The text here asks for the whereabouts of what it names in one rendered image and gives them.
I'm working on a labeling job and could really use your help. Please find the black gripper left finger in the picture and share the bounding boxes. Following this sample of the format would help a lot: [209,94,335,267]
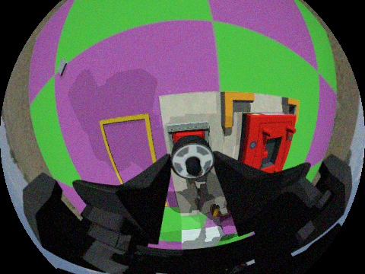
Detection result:
[72,155,171,244]

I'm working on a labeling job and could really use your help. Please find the black and grey wheel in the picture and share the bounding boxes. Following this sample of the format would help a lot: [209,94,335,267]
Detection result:
[170,135,215,180]

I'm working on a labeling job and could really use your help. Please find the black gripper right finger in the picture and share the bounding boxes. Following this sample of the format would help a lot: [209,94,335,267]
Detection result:
[213,150,311,237]

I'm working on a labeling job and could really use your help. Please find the yellow rectangular outline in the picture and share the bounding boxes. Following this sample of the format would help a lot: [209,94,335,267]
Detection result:
[100,113,156,183]

